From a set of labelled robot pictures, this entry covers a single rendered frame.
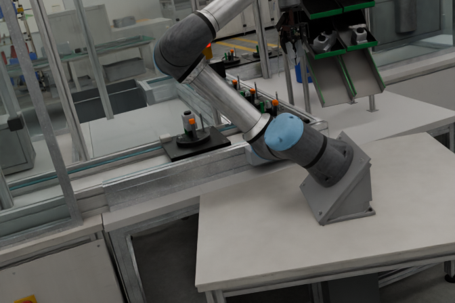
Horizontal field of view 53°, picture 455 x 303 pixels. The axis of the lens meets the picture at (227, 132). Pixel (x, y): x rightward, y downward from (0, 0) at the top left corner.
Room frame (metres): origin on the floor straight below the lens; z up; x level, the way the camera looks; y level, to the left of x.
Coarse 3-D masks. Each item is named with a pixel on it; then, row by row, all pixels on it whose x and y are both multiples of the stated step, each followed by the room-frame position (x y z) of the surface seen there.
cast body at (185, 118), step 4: (184, 112) 1.71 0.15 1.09; (188, 112) 1.71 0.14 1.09; (184, 116) 1.70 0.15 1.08; (188, 116) 1.70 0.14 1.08; (192, 116) 1.71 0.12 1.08; (184, 120) 1.70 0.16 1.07; (188, 120) 1.70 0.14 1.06; (184, 124) 1.71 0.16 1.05; (188, 124) 1.69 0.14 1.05; (196, 124) 1.70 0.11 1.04; (188, 128) 1.69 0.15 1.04; (196, 128) 1.69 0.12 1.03
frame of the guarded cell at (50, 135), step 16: (0, 0) 1.38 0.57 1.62; (16, 16) 1.42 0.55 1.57; (16, 32) 1.39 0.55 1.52; (16, 48) 1.38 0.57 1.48; (32, 80) 1.39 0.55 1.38; (32, 96) 1.38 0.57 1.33; (48, 128) 1.39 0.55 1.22; (48, 144) 1.38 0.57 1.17; (64, 176) 1.39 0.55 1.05; (64, 192) 1.38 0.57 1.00; (64, 224) 1.38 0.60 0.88; (80, 224) 1.39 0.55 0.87; (16, 240) 1.33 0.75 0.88; (32, 240) 1.35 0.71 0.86
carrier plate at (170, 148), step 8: (208, 128) 1.84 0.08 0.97; (176, 136) 1.82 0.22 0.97; (216, 136) 1.72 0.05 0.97; (224, 136) 1.71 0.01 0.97; (160, 144) 1.80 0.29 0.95; (168, 144) 1.73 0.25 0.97; (176, 144) 1.72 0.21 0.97; (208, 144) 1.65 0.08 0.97; (216, 144) 1.63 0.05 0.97; (224, 144) 1.63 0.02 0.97; (168, 152) 1.64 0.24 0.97; (176, 152) 1.63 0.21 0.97; (184, 152) 1.61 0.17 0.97; (192, 152) 1.60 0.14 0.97; (200, 152) 1.60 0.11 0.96; (176, 160) 1.58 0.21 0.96
